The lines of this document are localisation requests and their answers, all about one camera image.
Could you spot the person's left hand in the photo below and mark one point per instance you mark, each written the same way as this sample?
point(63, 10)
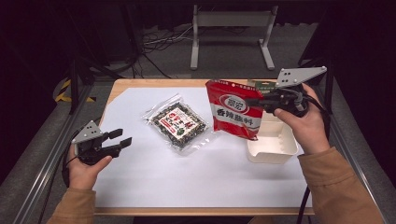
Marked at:
point(82, 175)

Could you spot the white paper sheet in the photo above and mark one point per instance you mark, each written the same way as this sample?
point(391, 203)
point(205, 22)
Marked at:
point(174, 183)

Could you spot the red seasoning packet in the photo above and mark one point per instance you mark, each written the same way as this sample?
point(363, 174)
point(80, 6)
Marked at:
point(232, 119)

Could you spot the cream plastic bin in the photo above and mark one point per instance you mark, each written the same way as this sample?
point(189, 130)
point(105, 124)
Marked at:
point(274, 146)

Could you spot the white metal stand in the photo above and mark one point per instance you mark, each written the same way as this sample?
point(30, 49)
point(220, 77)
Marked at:
point(232, 18)

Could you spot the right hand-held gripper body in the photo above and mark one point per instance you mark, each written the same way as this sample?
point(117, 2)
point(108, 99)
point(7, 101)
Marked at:
point(295, 76)

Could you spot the clear packet of dark spices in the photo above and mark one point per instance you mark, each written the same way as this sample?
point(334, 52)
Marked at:
point(177, 124)

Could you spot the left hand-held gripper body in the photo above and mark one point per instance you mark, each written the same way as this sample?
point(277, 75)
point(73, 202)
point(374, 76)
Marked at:
point(88, 133)

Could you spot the person's right hand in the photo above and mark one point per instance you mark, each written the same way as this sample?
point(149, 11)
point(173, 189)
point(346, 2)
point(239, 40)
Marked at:
point(311, 130)

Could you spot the yellow black hazard tape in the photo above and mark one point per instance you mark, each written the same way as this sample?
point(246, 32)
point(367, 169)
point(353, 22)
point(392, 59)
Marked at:
point(63, 90)

